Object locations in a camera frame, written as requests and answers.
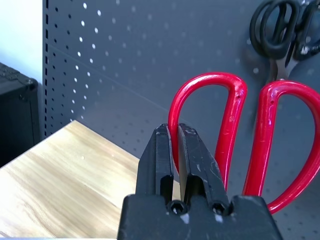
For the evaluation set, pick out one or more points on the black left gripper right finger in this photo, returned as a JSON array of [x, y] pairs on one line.
[[197, 165]]

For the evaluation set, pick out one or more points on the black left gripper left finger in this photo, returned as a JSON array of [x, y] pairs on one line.
[[155, 162]]

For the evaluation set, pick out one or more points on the grey metal pegboard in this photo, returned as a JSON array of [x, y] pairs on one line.
[[150, 62]]

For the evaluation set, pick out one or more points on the black equipment case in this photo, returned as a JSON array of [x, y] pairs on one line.
[[17, 112]]

